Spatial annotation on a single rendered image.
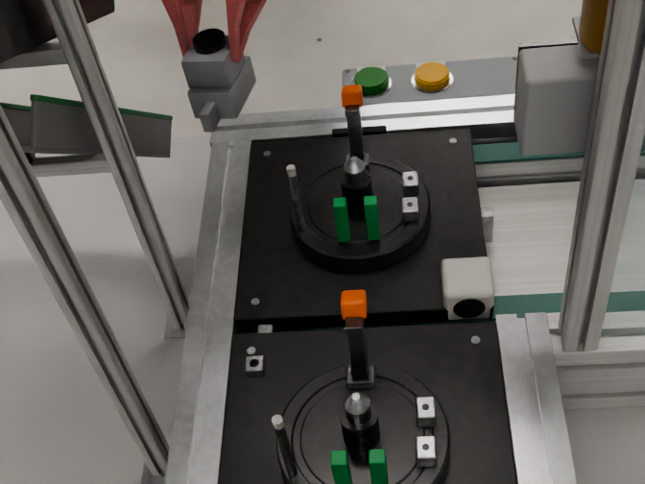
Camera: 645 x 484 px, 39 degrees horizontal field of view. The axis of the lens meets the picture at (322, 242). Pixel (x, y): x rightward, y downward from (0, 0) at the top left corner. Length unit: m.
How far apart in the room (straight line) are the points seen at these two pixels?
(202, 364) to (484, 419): 0.26
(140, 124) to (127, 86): 0.40
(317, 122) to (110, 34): 0.48
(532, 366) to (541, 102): 0.27
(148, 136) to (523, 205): 0.40
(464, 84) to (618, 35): 0.50
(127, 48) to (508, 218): 0.66
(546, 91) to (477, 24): 0.69
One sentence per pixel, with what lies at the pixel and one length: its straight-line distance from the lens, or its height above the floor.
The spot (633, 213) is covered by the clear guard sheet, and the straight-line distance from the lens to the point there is 0.71.
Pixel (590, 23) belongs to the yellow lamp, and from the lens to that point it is 0.61.
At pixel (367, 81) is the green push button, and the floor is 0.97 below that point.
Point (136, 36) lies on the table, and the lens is 1.40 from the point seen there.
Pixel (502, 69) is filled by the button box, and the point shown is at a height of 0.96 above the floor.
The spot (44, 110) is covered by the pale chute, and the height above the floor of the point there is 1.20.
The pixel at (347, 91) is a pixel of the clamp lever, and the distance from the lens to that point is 0.88.
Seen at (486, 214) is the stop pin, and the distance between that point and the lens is 0.91.
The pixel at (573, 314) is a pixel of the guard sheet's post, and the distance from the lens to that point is 0.78.
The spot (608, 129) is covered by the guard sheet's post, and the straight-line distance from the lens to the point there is 0.62.
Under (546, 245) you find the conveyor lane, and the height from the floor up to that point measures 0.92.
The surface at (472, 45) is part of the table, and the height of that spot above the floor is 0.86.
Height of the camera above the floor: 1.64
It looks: 49 degrees down
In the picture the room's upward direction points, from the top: 9 degrees counter-clockwise
